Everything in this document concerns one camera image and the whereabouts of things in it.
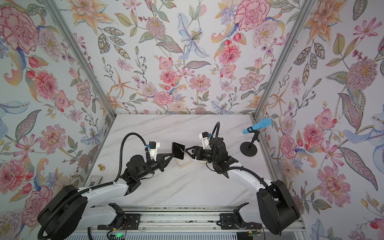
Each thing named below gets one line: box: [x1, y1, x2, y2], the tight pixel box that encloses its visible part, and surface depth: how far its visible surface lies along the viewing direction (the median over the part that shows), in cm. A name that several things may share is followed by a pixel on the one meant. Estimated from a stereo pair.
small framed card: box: [87, 175, 103, 187], surface depth 88 cm
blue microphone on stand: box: [240, 118, 273, 157], surface depth 102 cm
